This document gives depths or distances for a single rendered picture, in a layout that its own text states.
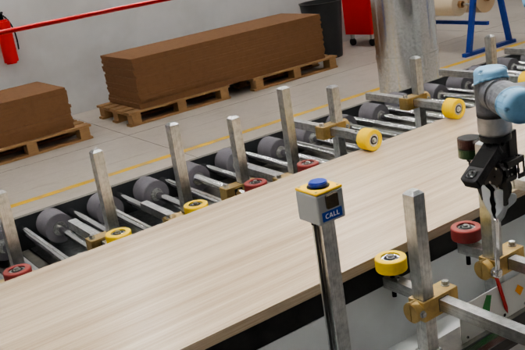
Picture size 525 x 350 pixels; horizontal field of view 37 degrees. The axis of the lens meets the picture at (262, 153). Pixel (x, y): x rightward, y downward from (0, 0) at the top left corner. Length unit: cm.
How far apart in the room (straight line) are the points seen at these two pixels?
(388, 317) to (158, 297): 61
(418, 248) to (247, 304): 42
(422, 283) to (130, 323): 68
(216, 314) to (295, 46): 714
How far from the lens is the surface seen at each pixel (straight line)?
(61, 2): 891
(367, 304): 206
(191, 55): 810
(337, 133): 297
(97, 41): 906
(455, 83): 410
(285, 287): 191
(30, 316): 206
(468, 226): 213
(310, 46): 897
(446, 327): 224
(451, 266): 226
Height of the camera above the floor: 175
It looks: 16 degrees down
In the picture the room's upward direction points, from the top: 9 degrees counter-clockwise
